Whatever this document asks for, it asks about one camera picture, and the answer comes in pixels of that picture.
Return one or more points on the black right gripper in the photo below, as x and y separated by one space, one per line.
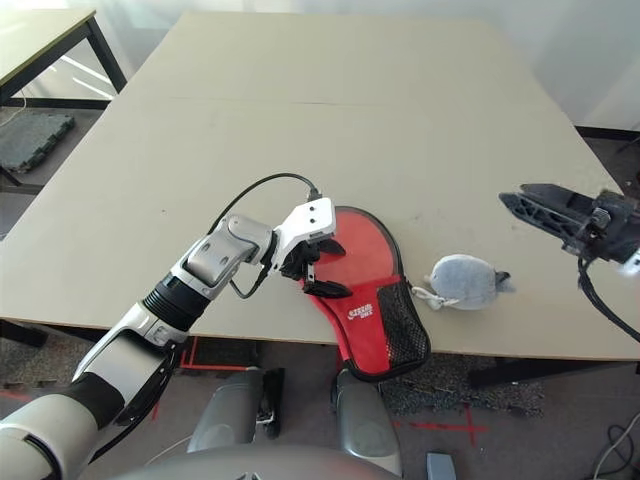
617 225

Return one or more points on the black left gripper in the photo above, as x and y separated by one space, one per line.
300 262

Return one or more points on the red black paddle case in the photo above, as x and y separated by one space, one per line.
360 340

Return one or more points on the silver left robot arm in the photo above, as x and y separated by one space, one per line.
215 255

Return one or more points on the silver right robot leg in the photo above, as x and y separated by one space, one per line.
365 425

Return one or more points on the silver robot leg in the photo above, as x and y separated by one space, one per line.
225 410
365 425

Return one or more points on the silver left robot leg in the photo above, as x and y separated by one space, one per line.
225 410

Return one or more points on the grey robot torso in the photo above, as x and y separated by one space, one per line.
250 465

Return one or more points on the small grey box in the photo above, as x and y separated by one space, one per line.
441 467

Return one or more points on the grey foam floor tile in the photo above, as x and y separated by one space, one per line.
30 142

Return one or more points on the black-framed side table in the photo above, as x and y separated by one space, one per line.
35 45

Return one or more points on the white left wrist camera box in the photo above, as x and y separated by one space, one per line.
310 220

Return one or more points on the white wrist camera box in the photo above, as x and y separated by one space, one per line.
632 262
310 220

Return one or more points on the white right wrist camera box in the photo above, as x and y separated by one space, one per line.
632 262

